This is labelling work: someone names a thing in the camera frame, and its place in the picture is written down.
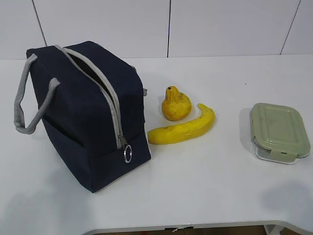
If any yellow banana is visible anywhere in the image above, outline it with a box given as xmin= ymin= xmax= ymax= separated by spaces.
xmin=148 ymin=103 xmax=215 ymax=144

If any yellow pear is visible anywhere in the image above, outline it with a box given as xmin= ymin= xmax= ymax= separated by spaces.
xmin=161 ymin=86 xmax=192 ymax=121

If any navy blue lunch bag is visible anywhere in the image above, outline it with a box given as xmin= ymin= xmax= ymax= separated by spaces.
xmin=14 ymin=41 xmax=151 ymax=192

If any green lid glass container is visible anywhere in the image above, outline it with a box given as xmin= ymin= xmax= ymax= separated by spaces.
xmin=250 ymin=103 xmax=311 ymax=165

